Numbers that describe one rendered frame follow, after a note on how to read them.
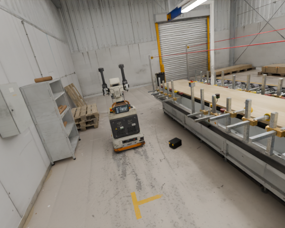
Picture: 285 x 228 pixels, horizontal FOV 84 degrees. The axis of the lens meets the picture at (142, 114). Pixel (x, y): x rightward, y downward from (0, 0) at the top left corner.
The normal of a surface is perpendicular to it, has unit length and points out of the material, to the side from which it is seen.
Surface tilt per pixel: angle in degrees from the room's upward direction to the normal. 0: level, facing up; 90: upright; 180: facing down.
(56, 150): 90
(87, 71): 90
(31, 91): 90
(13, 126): 90
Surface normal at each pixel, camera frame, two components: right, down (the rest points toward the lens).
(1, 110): 0.25, 0.29
